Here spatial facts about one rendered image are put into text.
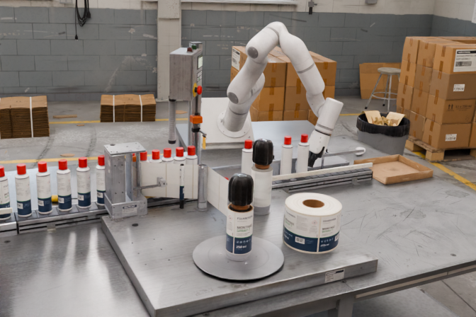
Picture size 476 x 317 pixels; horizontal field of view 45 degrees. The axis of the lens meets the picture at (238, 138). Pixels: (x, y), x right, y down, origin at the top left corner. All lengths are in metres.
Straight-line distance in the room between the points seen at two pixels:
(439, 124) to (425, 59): 0.69
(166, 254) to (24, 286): 0.46
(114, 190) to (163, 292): 0.56
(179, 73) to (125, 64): 5.46
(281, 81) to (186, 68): 3.55
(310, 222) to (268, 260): 0.20
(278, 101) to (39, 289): 4.26
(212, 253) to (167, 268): 0.17
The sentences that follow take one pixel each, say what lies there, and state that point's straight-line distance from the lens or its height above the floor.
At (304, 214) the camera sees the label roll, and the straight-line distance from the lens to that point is 1.99.
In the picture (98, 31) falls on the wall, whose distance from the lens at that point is 7.73.
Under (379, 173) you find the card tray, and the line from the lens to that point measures 3.02.
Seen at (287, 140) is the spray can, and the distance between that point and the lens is 2.62.
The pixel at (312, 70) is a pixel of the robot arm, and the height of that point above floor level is 1.39.
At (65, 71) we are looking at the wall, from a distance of 7.82.
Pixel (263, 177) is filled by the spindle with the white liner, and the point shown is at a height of 1.04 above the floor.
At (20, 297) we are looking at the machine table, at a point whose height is 0.83.
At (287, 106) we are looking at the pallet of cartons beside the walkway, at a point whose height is 0.44.
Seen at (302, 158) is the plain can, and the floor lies 0.98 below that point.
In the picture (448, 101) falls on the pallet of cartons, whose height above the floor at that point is 0.63.
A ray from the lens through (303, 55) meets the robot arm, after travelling 2.58.
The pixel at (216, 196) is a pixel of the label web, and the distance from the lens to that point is 2.24.
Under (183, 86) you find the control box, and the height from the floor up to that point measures 1.34.
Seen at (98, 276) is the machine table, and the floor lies 0.83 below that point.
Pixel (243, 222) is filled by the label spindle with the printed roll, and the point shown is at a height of 1.03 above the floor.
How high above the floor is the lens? 1.84
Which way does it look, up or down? 17 degrees down
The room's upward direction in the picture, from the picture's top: 2 degrees clockwise
